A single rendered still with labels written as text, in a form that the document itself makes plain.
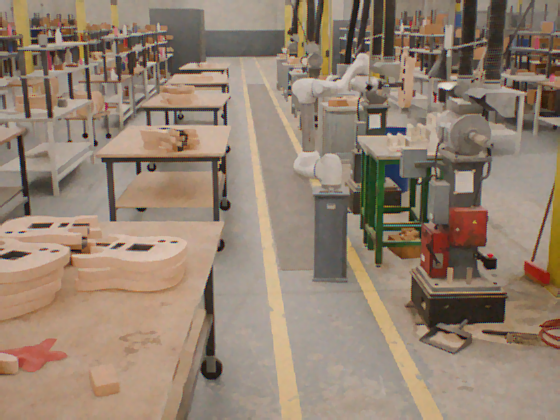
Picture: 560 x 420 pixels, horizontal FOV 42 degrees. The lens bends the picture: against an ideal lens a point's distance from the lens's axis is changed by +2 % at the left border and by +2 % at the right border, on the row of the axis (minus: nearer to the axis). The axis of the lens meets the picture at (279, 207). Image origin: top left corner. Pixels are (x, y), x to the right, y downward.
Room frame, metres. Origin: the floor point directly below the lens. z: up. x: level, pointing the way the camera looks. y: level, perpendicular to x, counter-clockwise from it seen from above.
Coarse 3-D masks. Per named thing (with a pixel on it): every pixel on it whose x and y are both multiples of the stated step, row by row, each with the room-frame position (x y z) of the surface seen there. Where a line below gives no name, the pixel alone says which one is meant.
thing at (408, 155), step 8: (400, 152) 4.81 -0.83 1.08; (408, 152) 4.73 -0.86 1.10; (416, 152) 4.73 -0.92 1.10; (424, 152) 4.73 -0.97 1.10; (400, 160) 4.80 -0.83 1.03; (408, 160) 4.73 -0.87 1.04; (416, 160) 4.73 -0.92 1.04; (424, 160) 4.74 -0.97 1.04; (400, 168) 4.80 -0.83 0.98; (408, 168) 4.73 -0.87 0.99; (416, 168) 4.73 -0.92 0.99; (424, 168) 4.74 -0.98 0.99; (408, 176) 4.73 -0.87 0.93; (416, 176) 4.73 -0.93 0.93; (424, 176) 4.74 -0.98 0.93; (432, 176) 4.64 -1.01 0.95
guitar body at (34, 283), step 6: (60, 270) 2.65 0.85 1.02; (42, 276) 2.57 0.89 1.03; (48, 276) 2.59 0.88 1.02; (54, 276) 2.61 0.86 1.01; (60, 276) 2.65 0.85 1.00; (18, 282) 2.50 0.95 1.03; (24, 282) 2.51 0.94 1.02; (30, 282) 2.53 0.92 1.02; (36, 282) 2.54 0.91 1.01; (42, 282) 2.56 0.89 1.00; (48, 282) 2.59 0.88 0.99; (0, 288) 2.47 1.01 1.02; (6, 288) 2.47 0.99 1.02; (12, 288) 2.48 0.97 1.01; (18, 288) 2.49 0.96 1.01; (24, 288) 2.51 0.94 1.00; (30, 288) 2.53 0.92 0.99; (0, 294) 2.47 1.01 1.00; (6, 294) 2.47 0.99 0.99
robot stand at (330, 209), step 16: (320, 208) 5.21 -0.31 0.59; (336, 208) 5.21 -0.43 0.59; (320, 224) 5.21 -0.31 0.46; (336, 224) 5.21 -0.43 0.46; (320, 240) 5.21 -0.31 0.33; (336, 240) 5.20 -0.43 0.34; (320, 256) 5.21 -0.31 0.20; (336, 256) 5.20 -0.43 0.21; (320, 272) 5.21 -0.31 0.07; (336, 272) 5.20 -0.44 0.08
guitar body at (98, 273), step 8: (176, 264) 2.79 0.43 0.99; (184, 264) 2.84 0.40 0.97; (80, 272) 2.73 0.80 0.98; (88, 272) 2.73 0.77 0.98; (96, 272) 2.73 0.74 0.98; (104, 272) 2.74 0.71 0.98; (112, 272) 2.75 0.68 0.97; (120, 272) 2.75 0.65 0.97; (128, 272) 2.74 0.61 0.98; (136, 272) 2.72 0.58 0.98; (144, 272) 2.72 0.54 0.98; (152, 272) 2.72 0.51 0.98; (160, 272) 2.73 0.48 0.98; (168, 272) 2.74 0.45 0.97; (176, 272) 2.77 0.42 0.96; (80, 280) 2.73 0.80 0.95; (88, 280) 2.73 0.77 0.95; (96, 280) 2.73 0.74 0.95; (136, 280) 2.72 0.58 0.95; (144, 280) 2.72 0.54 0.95; (152, 280) 2.72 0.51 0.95
